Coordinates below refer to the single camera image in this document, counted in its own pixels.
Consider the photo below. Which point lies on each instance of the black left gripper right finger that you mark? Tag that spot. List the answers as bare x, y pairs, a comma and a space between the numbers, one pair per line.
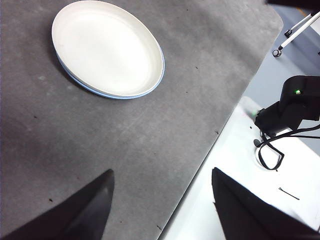
250, 220

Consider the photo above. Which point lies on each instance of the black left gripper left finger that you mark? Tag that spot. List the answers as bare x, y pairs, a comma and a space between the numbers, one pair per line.
82, 215

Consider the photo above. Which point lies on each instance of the blue round plate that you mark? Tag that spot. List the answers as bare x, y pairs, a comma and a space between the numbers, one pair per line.
122, 97

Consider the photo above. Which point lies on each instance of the white round plate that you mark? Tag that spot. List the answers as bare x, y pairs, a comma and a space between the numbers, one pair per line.
105, 50

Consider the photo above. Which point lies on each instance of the thin black hairpin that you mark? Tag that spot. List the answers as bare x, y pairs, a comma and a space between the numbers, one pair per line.
288, 193

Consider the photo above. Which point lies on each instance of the white-legged tripod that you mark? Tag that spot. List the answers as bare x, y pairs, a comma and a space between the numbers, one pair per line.
300, 32

